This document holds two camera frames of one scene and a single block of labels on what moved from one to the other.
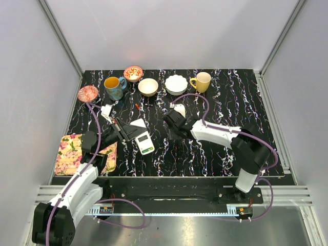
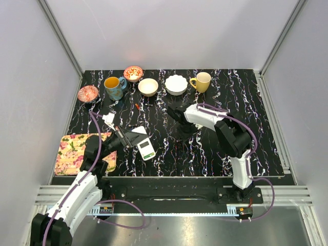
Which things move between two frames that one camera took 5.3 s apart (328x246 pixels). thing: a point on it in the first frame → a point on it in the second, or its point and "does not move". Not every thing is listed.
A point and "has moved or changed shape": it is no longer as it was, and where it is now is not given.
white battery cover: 139,122 has moved or changed shape
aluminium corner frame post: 259,75 does not move
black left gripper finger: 131,131 → 135,138
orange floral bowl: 132,73 does not move
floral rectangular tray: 68,157 does not move
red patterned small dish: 87,93 does not move
